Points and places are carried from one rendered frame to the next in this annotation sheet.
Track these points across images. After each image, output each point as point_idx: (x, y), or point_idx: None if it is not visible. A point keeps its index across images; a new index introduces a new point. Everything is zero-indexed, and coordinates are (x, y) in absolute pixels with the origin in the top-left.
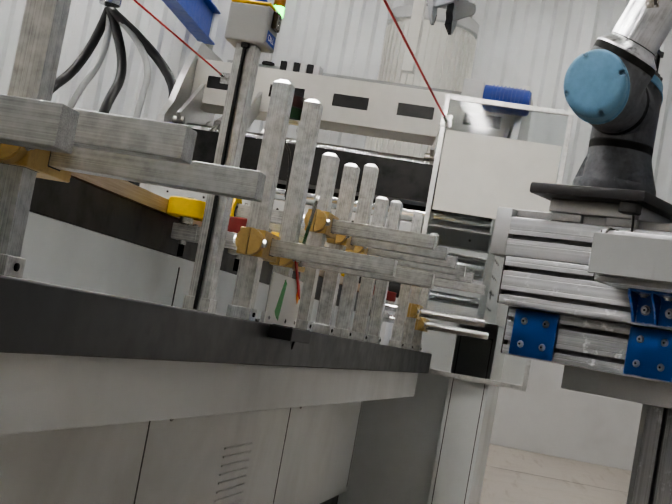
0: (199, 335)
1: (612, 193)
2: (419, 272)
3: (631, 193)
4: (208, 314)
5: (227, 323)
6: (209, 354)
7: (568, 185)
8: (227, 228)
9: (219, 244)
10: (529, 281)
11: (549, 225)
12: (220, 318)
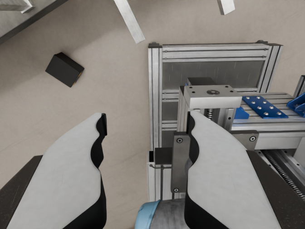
0: (19, 28)
1: (171, 177)
2: (221, 4)
3: (170, 186)
4: (19, 25)
5: (46, 9)
6: (38, 18)
7: (173, 157)
8: (3, 4)
9: (3, 10)
10: (180, 107)
11: (185, 129)
12: (34, 16)
